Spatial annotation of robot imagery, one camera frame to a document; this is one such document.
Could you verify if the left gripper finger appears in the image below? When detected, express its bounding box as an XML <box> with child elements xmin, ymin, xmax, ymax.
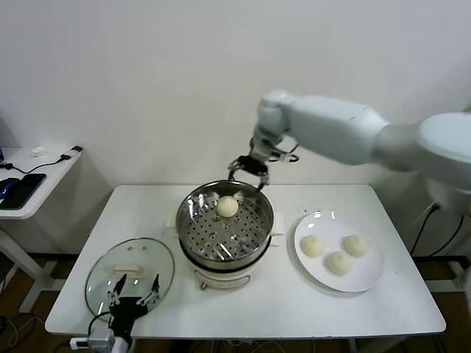
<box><xmin>107</xmin><ymin>272</ymin><xmax>128</xmax><ymax>306</ymax></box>
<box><xmin>136</xmin><ymin>272</ymin><xmax>161</xmax><ymax>307</ymax></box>

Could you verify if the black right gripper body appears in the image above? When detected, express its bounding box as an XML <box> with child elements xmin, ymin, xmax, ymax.
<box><xmin>237</xmin><ymin>154</ymin><xmax>269</xmax><ymax>177</ymax></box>

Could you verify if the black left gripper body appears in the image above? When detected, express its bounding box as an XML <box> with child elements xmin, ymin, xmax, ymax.
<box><xmin>109</xmin><ymin>296</ymin><xmax>150</xmax><ymax>338</ymax></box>

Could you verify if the round glass pot lid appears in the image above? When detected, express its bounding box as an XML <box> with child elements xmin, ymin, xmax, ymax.
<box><xmin>85</xmin><ymin>238</ymin><xmax>175</xmax><ymax>318</ymax></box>

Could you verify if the white steamed baozi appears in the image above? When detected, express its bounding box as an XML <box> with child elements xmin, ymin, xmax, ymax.
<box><xmin>300</xmin><ymin>235</ymin><xmax>326</xmax><ymax>257</ymax></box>
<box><xmin>341</xmin><ymin>234</ymin><xmax>369</xmax><ymax>257</ymax></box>
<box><xmin>323</xmin><ymin>251</ymin><xmax>353</xmax><ymax>276</ymax></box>
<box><xmin>215</xmin><ymin>196</ymin><xmax>239</xmax><ymax>218</ymax></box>

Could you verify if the stainless steel steamer basket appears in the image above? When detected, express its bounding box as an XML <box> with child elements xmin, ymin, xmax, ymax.
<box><xmin>166</xmin><ymin>179</ymin><xmax>286</xmax><ymax>272</ymax></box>

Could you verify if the white round plate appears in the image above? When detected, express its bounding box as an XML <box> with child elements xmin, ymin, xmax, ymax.
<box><xmin>293</xmin><ymin>210</ymin><xmax>385</xmax><ymax>293</ymax></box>

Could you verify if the white side desk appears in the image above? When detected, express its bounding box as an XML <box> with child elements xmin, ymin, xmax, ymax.
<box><xmin>0</xmin><ymin>146</ymin><xmax>85</xmax><ymax>315</ymax></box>

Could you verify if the black smartphone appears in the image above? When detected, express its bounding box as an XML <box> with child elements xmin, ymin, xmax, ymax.
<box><xmin>0</xmin><ymin>174</ymin><xmax>47</xmax><ymax>211</ymax></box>

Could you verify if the blue computer mouse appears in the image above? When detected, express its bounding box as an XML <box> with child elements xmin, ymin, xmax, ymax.
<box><xmin>0</xmin><ymin>178</ymin><xmax>20</xmax><ymax>202</ymax></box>

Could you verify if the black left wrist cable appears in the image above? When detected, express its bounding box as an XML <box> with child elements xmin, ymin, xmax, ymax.
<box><xmin>87</xmin><ymin>311</ymin><xmax>112</xmax><ymax>336</ymax></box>

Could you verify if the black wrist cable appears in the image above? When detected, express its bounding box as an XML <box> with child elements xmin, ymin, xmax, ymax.
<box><xmin>87</xmin><ymin>311</ymin><xmax>112</xmax><ymax>336</ymax></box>
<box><xmin>272</xmin><ymin>136</ymin><xmax>300</xmax><ymax>154</ymax></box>

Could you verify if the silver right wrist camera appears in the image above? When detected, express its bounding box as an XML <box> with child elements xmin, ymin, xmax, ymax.
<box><xmin>270</xmin><ymin>148</ymin><xmax>300</xmax><ymax>163</ymax></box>

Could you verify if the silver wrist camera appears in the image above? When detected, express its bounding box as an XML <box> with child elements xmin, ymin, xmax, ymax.
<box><xmin>270</xmin><ymin>148</ymin><xmax>300</xmax><ymax>163</ymax></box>
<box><xmin>69</xmin><ymin>327</ymin><xmax>116</xmax><ymax>351</ymax></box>

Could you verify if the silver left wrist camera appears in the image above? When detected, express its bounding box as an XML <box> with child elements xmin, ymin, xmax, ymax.
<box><xmin>69</xmin><ymin>327</ymin><xmax>116</xmax><ymax>351</ymax></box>

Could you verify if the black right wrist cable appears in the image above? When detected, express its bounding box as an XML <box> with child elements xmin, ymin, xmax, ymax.
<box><xmin>272</xmin><ymin>136</ymin><xmax>300</xmax><ymax>154</ymax></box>

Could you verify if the black charging cable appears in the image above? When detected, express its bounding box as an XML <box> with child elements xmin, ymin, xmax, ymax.
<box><xmin>0</xmin><ymin>154</ymin><xmax>72</xmax><ymax>177</ymax></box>

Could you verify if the white hanging cable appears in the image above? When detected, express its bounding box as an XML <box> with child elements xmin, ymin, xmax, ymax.
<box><xmin>411</xmin><ymin>205</ymin><xmax>435</xmax><ymax>225</ymax></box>

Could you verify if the black power adapter cable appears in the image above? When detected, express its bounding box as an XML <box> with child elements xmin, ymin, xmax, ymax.
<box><xmin>409</xmin><ymin>201</ymin><xmax>465</xmax><ymax>257</ymax></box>

